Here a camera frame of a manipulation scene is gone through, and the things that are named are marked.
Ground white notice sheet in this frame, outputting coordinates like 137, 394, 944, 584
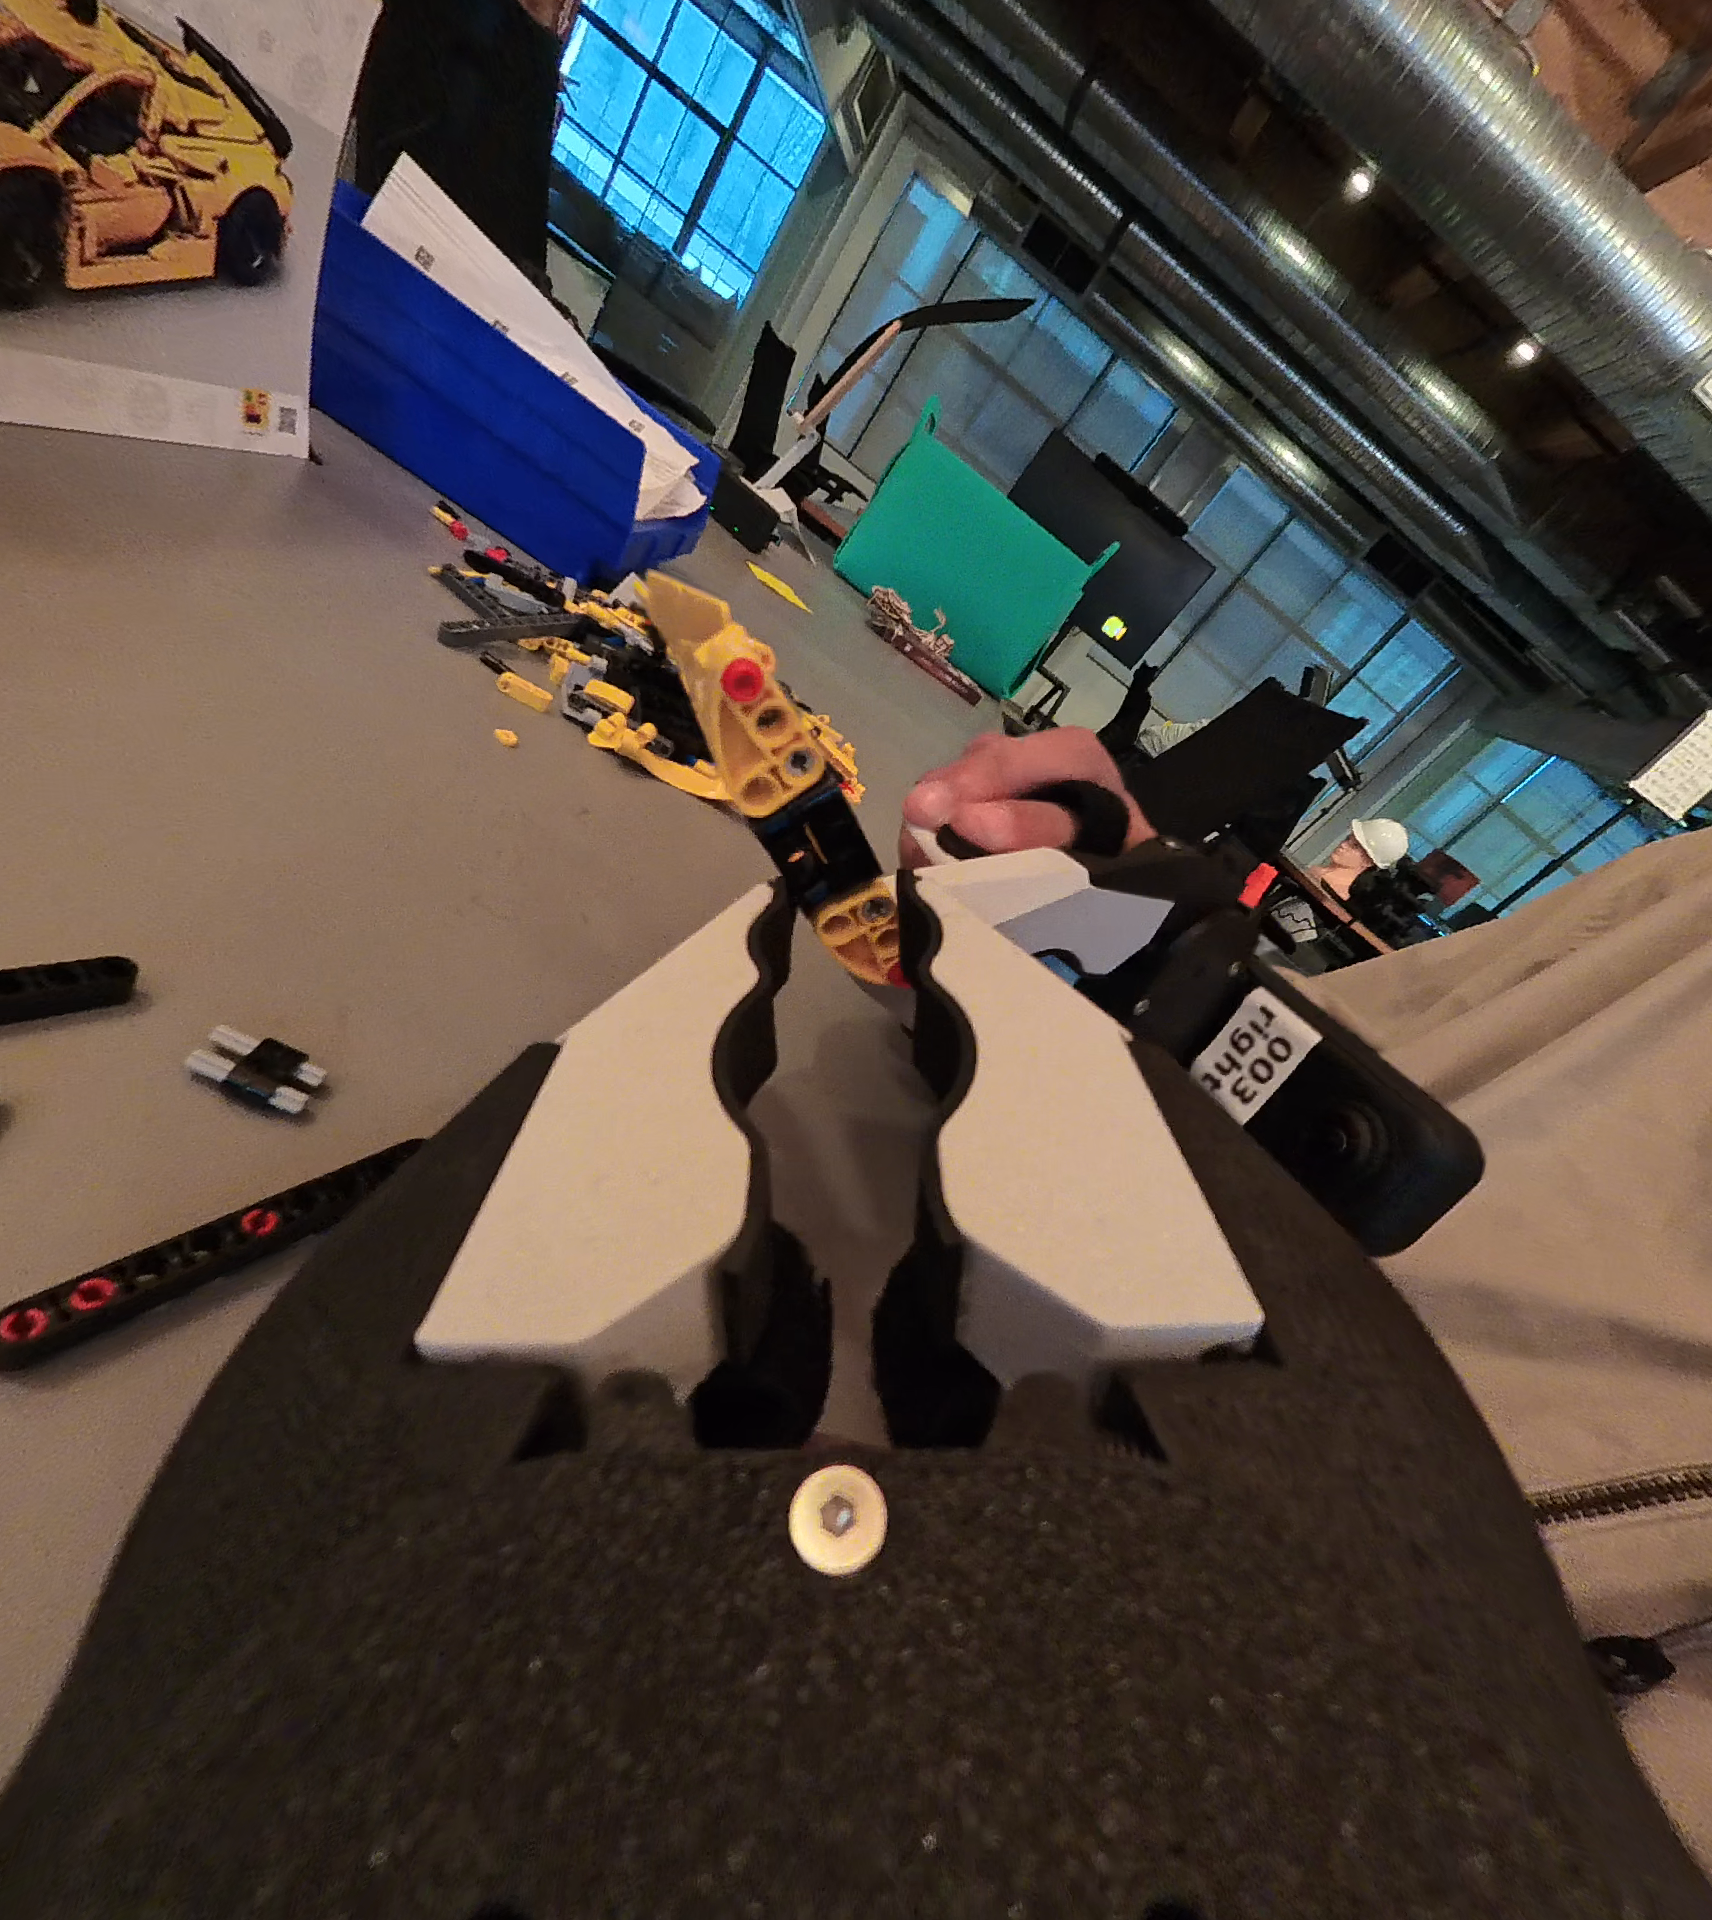
1628, 709, 1712, 822

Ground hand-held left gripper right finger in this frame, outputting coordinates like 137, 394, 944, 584
871, 868, 1267, 1448

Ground person's right hand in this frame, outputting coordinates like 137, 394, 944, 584
905, 728, 1133, 871

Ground black standing panel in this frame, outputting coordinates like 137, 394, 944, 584
352, 0, 566, 286

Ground grey desk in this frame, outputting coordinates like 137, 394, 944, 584
0, 412, 1008, 1877

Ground black monitor screen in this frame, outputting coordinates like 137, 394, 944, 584
1008, 430, 1217, 670

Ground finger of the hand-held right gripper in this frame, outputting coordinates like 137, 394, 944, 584
931, 848, 1098, 923
997, 889, 1177, 992

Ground yellow black brick sub-assembly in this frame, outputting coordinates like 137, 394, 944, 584
637, 571, 921, 992

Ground person's beige jacket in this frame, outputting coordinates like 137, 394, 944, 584
1306, 796, 1712, 1920

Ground instruction booklet car picture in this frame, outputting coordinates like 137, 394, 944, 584
0, 0, 386, 460

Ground silver air duct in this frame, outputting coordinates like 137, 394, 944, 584
1201, 0, 1712, 498

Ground green folded board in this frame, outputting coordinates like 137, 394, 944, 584
834, 397, 1119, 699

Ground large paned window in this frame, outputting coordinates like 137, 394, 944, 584
546, 0, 829, 311

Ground blue plastic bin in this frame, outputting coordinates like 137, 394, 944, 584
309, 181, 721, 587

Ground pile of yellow black bricks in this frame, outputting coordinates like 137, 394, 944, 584
428, 503, 864, 819

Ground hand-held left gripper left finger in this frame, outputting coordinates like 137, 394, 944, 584
411, 883, 829, 1448

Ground black connector white axles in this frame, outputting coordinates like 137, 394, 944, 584
184, 1026, 328, 1119

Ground black beam with red pins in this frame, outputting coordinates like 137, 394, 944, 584
0, 955, 142, 1046
0, 1136, 426, 1373

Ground white paper sheets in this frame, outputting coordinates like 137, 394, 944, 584
360, 149, 707, 528

